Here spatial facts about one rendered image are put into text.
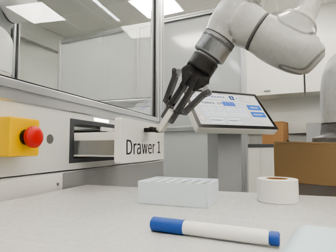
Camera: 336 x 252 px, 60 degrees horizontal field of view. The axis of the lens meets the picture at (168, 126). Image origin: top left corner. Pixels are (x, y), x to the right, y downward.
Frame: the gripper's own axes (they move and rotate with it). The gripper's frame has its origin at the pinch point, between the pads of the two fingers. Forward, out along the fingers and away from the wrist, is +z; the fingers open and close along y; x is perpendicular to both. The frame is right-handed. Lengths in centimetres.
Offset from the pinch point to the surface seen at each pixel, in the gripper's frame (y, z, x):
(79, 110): 17.9, 9.7, 11.3
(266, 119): -16, -22, -103
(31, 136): 7.8, 12.0, 34.4
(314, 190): -42.0, -6.4, -13.0
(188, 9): 170, -110, -311
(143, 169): 7.7, 24.8, -31.3
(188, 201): -20.8, 5.0, 29.3
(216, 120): 4, -6, -80
